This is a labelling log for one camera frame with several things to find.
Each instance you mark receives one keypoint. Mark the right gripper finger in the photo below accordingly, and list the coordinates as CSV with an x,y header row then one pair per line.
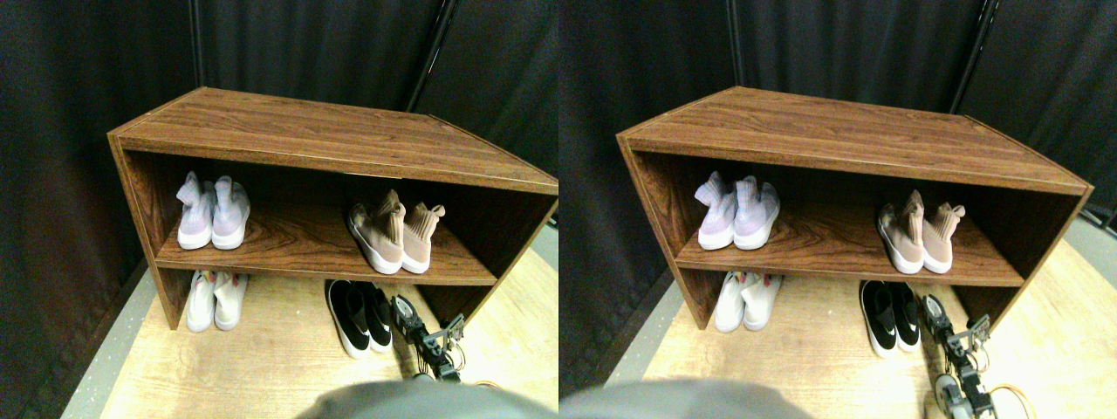
x,y
407,316
938,315

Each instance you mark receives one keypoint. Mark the black curtain stand pole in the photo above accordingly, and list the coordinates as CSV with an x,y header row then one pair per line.
x,y
735,44
974,54
432,54
198,44

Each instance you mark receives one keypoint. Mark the brown shoe rack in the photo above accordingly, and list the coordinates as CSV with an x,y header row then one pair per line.
x,y
855,131
332,131

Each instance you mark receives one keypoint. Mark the black curtain stand foot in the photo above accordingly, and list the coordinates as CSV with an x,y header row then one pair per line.
x,y
1101,218

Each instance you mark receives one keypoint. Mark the white shoe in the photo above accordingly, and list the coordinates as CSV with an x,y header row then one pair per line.
x,y
762,304
730,305
201,305
230,304

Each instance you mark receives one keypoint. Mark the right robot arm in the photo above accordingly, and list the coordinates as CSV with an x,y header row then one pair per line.
x,y
445,367
964,397

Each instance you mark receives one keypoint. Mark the pale purple shoe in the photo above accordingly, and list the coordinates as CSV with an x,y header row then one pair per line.
x,y
716,223
195,223
756,223
230,223

